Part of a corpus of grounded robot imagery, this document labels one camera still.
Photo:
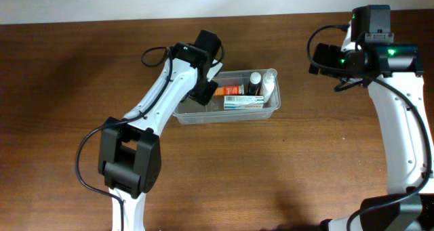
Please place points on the clear plastic container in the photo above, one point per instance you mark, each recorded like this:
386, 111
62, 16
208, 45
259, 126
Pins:
190, 112

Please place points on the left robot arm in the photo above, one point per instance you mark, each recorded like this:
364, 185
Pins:
130, 155

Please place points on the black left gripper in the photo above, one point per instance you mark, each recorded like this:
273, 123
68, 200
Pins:
205, 97

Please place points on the white calamine lotion bottle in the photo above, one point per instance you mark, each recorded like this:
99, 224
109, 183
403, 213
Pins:
268, 84

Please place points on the orange vitamin tablet tube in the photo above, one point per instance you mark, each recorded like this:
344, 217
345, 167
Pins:
232, 90

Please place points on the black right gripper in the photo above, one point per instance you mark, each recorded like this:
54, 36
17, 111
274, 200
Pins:
331, 53

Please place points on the white green medicine box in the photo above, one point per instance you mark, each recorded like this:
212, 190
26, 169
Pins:
243, 102

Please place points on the dark brown syrup bottle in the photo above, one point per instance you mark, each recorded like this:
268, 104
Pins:
254, 84

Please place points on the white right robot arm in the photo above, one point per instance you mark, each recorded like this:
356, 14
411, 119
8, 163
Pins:
393, 75

